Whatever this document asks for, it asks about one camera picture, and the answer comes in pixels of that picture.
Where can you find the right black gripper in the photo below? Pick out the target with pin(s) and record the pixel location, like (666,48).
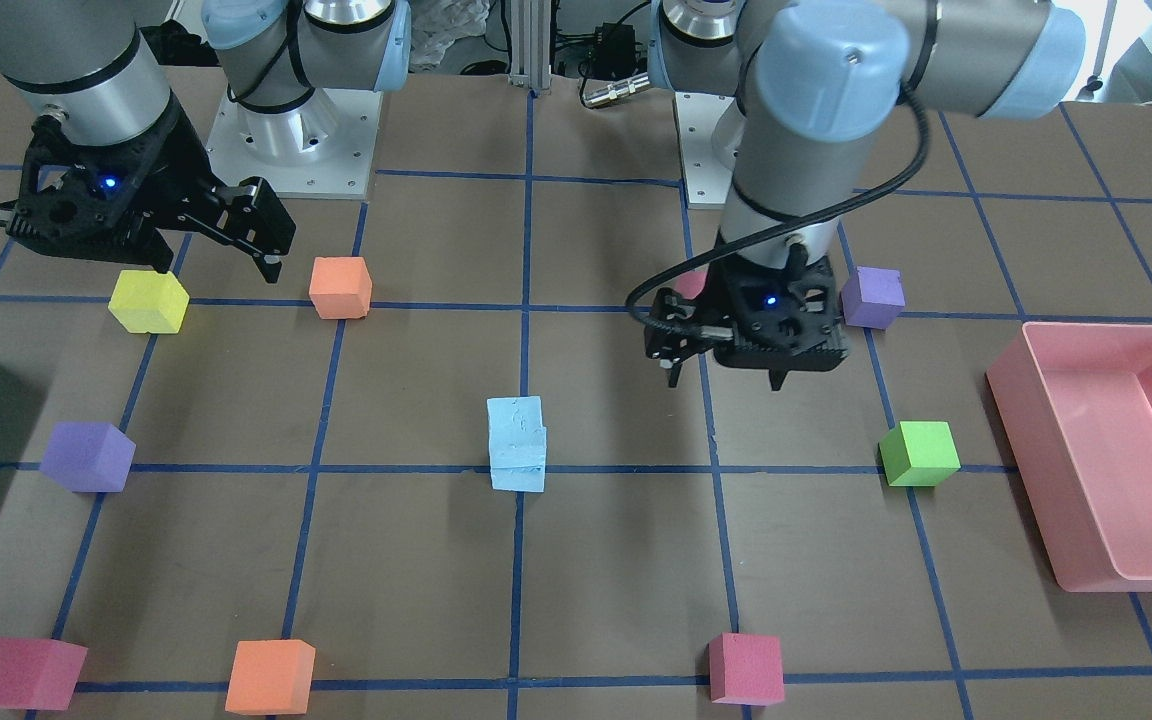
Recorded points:
(179,172)

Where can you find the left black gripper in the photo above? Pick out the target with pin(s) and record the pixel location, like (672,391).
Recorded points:
(669,338)

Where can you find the light blue block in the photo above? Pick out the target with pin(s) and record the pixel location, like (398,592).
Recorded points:
(519,474)
(517,437)

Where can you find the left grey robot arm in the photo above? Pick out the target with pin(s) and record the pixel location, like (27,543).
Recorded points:
(830,104)

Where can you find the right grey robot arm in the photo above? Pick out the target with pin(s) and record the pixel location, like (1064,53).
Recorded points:
(89,62)

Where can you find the dark pink block near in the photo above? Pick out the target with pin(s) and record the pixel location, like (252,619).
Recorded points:
(690,284)

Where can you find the dark pink block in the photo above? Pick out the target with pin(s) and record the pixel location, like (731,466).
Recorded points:
(39,673)
(690,284)

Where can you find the yellow block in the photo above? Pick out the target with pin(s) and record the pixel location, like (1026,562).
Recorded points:
(147,302)

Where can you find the purple block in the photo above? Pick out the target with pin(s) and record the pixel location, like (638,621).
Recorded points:
(873,297)
(88,457)

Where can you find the green block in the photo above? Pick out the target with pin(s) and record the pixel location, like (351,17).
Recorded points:
(919,454)

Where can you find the orange block near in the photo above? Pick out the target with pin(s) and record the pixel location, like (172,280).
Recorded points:
(340,288)

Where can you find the orange block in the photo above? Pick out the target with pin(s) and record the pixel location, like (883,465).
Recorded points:
(271,678)
(340,288)

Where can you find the silver connector plug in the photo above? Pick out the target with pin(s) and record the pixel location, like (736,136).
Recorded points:
(615,91)

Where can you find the black electronics box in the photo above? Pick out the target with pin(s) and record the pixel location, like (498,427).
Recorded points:
(612,54)

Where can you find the pink tray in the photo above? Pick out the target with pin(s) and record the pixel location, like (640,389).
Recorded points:
(1076,403)

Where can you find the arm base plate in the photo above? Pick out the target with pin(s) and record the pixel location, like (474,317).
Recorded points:
(322,150)
(709,131)

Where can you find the aluminium profile post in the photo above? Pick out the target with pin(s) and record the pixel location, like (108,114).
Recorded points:
(530,26)

